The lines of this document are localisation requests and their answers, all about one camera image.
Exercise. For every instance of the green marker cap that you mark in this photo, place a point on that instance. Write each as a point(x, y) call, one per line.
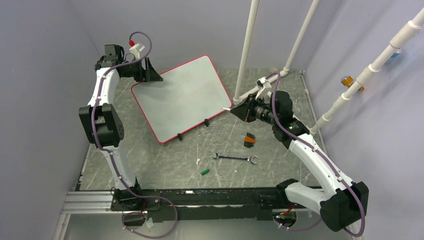
point(204, 172)

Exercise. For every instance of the aluminium base extrusion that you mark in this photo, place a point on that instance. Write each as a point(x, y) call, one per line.
point(87, 202)

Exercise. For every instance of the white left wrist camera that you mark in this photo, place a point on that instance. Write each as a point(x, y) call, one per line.
point(136, 49)

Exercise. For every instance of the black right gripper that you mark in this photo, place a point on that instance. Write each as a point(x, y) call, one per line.
point(245, 111)

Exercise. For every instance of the black orange hex key set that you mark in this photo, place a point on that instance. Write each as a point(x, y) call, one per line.
point(249, 140)

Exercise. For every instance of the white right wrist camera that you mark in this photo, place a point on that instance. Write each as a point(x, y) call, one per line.
point(264, 86)

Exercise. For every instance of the pink framed whiteboard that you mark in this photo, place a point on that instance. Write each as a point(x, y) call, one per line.
point(189, 93)

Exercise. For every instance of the silver open-end wrench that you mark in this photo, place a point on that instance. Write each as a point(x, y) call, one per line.
point(250, 159)

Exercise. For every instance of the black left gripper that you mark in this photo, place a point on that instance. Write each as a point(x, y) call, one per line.
point(150, 74)

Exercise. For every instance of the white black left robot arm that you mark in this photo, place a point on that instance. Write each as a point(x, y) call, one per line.
point(101, 122)

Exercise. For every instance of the white PVC pipe frame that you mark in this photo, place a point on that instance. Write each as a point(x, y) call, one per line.
point(275, 29)

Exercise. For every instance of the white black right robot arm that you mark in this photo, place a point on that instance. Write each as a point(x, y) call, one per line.
point(341, 201)

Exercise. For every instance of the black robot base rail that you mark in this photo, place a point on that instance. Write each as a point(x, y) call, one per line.
point(260, 203)

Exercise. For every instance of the orange wall fitting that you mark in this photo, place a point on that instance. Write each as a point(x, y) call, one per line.
point(347, 81)

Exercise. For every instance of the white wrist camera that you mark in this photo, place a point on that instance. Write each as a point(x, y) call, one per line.
point(136, 49)
point(264, 86)

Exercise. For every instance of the blue wall fitting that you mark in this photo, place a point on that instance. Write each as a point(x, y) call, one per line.
point(396, 53)

